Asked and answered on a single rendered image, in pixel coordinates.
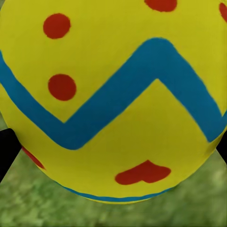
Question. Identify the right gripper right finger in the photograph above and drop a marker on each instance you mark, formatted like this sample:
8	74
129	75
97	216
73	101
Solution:
222	147

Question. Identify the easter egg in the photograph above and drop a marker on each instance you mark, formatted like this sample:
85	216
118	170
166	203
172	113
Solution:
117	101

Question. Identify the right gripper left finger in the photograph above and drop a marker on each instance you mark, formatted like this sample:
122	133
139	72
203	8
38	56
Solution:
9	149

